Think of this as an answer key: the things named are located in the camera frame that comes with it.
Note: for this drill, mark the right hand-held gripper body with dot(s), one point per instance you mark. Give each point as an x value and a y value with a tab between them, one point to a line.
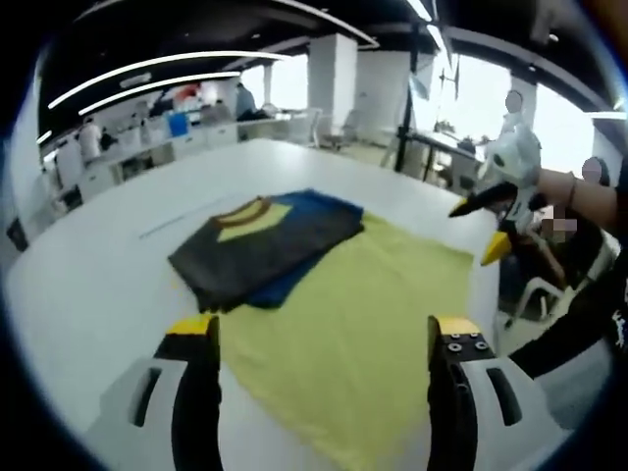
515	159

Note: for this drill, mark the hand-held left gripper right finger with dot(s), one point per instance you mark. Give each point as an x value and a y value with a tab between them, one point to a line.
451	402

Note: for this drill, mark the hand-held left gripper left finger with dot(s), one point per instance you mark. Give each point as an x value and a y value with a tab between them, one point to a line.
196	392

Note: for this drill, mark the yellow blue grey garment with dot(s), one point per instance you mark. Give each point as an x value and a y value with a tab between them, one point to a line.
353	304

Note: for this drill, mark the person's right hand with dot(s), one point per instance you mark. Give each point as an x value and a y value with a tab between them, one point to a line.
554	185

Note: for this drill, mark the white plastic chair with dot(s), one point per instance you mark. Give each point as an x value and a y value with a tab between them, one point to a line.
539	289

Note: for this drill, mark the black equipment stand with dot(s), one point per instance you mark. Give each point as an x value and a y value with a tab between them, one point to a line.
406	98

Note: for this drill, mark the ceiling light strip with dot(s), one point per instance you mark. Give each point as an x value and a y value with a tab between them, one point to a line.
157	87
162	66
424	10

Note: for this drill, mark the white square pillar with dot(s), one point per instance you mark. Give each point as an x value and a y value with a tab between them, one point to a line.
333	83

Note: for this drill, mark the black floor sign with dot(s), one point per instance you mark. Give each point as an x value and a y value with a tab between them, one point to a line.
17	234

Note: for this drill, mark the long white desk row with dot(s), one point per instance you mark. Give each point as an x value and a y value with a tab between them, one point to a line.
196	142

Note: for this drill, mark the blue storage bin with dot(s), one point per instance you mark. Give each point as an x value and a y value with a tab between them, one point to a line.
178	125

